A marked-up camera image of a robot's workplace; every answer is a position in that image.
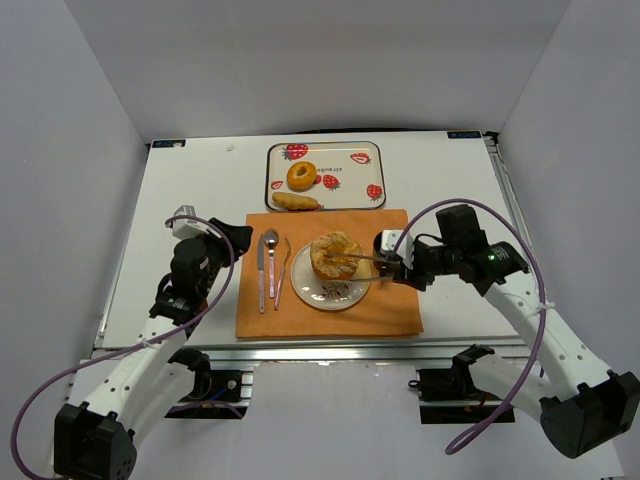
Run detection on metal bread tongs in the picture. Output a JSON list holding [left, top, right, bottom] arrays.
[[324, 253, 393, 283]]

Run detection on large sugared ring pastry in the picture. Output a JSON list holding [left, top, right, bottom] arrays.
[[310, 231, 363, 281]]

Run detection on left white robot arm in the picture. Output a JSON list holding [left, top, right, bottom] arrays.
[[53, 214, 253, 479]]

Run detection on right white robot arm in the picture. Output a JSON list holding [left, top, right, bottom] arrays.
[[374, 199, 639, 459]]

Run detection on long twisted bread stick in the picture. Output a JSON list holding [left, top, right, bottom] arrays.
[[272, 192, 320, 211]]

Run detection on dark green cup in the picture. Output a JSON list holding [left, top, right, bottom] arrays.
[[373, 232, 400, 277]]

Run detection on orange cloth placemat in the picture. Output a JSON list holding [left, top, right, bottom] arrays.
[[236, 209, 423, 339]]

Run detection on plain bagel on tray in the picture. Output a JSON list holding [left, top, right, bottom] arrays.
[[286, 161, 317, 191]]

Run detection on cream two-tone plate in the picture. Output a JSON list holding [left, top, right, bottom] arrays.
[[290, 243, 371, 311]]

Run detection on left corner table label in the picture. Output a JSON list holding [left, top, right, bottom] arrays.
[[151, 139, 186, 149]]

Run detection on corner table label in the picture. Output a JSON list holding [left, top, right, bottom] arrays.
[[447, 130, 483, 140], [151, 139, 186, 149]]

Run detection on strawberry print tray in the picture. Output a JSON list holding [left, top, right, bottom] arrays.
[[264, 141, 386, 211]]

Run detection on right corner table label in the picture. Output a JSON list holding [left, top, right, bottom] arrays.
[[447, 130, 483, 140]]

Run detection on pink handled knife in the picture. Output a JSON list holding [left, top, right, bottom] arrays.
[[256, 234, 265, 314]]

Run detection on pink handled spoon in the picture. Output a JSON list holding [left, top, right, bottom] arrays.
[[264, 228, 279, 299]]

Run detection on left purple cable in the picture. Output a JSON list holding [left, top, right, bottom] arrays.
[[10, 215, 236, 479]]

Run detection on purple cable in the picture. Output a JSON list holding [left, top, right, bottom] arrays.
[[10, 215, 236, 479], [391, 198, 546, 456]]

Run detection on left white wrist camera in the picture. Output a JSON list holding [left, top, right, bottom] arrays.
[[166, 205, 206, 240]]

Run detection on pink handled fork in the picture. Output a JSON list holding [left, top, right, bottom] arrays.
[[274, 236, 291, 311]]

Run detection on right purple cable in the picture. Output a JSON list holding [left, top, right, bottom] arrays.
[[391, 198, 546, 456]]

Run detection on aluminium table frame rail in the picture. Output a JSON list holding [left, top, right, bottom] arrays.
[[192, 337, 530, 369]]

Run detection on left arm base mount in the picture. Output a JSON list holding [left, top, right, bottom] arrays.
[[166, 348, 252, 420]]

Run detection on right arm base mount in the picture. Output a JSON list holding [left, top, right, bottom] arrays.
[[408, 345, 501, 425]]

